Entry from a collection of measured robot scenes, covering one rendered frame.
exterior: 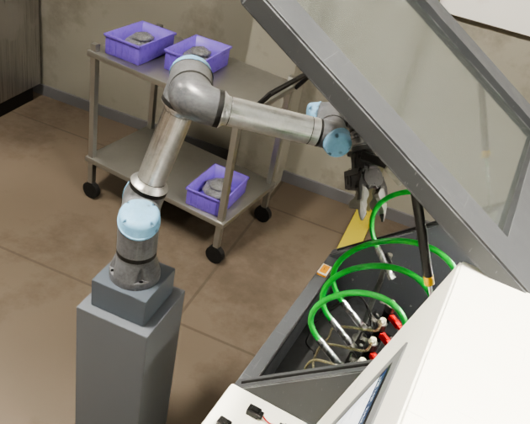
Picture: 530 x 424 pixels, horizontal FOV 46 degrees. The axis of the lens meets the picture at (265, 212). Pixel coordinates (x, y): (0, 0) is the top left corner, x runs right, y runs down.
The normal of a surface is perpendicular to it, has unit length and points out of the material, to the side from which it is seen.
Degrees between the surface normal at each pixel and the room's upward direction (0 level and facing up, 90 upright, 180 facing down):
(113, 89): 90
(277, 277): 0
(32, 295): 0
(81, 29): 90
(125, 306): 90
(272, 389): 90
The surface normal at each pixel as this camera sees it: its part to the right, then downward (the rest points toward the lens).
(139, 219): 0.19, -0.73
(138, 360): -0.36, 0.47
